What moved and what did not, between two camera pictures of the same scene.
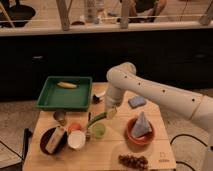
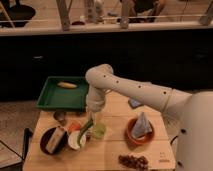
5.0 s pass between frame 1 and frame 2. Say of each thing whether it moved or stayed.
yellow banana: stayed
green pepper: moved
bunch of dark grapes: stayed
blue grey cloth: stayed
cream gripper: moved
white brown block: stayed
